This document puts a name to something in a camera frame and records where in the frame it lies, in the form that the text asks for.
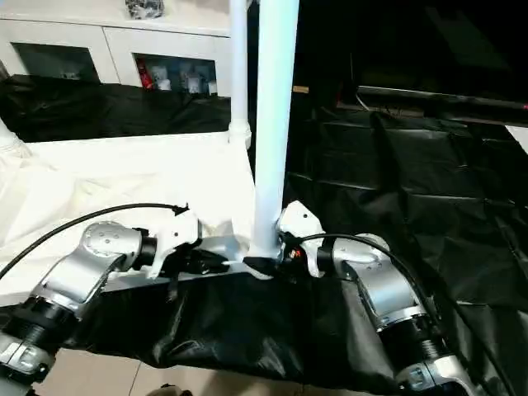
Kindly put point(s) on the white plastic table top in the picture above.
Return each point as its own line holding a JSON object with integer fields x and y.
{"x": 123, "y": 173}

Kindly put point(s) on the white plastic table leg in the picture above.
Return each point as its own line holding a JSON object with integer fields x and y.
{"x": 272, "y": 123}
{"x": 239, "y": 66}
{"x": 10, "y": 140}

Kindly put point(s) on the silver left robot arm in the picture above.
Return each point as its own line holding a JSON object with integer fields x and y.
{"x": 86, "y": 268}

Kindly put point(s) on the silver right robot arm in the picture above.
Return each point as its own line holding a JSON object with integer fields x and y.
{"x": 383, "y": 280}

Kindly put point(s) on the black plastic mat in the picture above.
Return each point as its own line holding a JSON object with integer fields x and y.
{"x": 268, "y": 326}

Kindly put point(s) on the small beige label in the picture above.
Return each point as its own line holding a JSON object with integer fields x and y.
{"x": 301, "y": 89}

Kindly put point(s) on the red carton behind glass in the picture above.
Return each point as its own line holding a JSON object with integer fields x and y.
{"x": 145, "y": 76}

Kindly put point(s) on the white glass-door cabinet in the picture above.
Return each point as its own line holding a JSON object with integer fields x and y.
{"x": 115, "y": 37}

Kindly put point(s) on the white flat board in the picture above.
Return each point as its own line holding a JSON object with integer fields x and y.
{"x": 520, "y": 138}

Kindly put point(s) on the grey object on cabinet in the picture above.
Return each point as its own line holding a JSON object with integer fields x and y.
{"x": 144, "y": 8}

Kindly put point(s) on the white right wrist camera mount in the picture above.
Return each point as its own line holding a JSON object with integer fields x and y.
{"x": 301, "y": 222}

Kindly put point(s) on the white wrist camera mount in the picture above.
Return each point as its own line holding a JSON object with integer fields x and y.
{"x": 301, "y": 222}
{"x": 173, "y": 237}

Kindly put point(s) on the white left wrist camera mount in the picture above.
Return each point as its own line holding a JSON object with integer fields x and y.
{"x": 173, "y": 237}

